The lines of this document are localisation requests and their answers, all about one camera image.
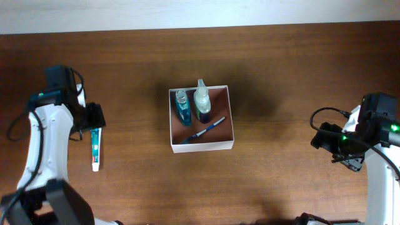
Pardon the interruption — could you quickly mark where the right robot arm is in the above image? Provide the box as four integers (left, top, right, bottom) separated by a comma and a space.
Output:
311, 92, 399, 224

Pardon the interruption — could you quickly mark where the clear foam soap bottle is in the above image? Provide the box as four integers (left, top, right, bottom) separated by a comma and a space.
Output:
194, 79, 211, 124

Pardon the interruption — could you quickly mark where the teal toothpaste tube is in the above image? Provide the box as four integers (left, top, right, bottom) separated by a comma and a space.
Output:
91, 128, 102, 172

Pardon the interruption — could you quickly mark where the white cardboard box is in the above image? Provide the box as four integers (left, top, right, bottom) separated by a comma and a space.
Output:
169, 85, 234, 153

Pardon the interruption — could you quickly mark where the blue mouthwash bottle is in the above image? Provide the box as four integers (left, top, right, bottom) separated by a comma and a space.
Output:
175, 90, 191, 126

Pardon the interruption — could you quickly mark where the blue white toothbrush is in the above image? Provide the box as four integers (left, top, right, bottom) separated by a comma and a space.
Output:
181, 117, 225, 144

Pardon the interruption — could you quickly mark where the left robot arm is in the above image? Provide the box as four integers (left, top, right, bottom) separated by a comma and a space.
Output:
1, 66, 106, 224

